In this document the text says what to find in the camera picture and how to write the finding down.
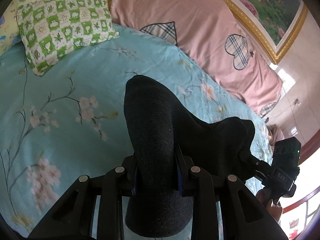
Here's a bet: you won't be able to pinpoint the gold framed landscape painting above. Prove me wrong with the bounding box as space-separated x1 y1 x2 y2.
223 0 309 64

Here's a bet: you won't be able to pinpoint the green white checkered pillow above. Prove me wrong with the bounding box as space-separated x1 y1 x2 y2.
16 0 119 76

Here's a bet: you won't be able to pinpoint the black knit pants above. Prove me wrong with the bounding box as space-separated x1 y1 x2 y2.
124 75 255 238

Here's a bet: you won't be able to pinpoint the turquoise floral bed sheet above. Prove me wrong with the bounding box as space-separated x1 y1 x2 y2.
1 26 272 237

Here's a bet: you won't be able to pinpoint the person's right hand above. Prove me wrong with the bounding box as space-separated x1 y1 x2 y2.
255 188 283 223

